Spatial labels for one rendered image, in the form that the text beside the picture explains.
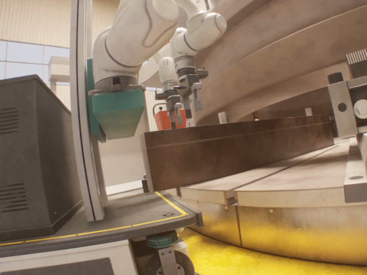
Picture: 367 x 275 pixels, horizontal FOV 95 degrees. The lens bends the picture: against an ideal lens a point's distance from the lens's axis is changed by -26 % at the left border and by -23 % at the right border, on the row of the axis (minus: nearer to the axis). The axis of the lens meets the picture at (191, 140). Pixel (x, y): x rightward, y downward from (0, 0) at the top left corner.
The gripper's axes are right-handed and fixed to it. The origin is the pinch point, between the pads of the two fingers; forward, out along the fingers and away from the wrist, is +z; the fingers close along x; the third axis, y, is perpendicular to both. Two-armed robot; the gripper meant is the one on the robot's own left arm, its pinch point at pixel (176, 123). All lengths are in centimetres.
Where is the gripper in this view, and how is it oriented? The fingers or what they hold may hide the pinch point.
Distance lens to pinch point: 115.3
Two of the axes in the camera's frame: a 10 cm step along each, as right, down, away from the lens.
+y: 9.4, -1.4, 3.2
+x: -3.1, 1.2, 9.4
